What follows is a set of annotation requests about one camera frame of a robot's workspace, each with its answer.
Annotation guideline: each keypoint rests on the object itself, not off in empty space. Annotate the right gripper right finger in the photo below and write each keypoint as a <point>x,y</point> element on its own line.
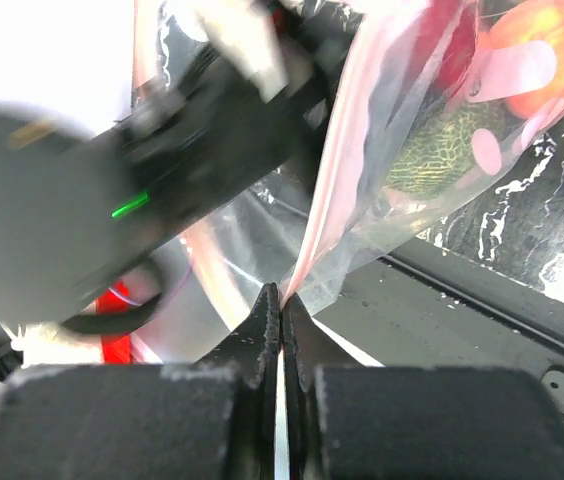
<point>349,421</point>

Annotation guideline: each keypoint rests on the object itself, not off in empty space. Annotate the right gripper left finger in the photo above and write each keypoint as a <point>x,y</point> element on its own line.
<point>212,419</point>

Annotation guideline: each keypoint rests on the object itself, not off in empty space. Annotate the green fake melon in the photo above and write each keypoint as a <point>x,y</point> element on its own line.
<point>439,153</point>

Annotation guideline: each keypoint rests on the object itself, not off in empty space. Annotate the clear zip top bag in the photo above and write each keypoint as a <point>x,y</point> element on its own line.
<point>427,104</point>

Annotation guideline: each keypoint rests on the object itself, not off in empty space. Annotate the red fake pomegranate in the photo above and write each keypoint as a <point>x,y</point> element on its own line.
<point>459,53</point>

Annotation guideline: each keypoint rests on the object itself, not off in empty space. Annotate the orange fake fruit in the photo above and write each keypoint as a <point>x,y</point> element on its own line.
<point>527,64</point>

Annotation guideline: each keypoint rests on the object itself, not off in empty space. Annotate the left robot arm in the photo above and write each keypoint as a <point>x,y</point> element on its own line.
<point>90,187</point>

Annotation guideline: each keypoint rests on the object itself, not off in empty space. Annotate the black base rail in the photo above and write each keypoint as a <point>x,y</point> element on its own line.
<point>423,307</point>

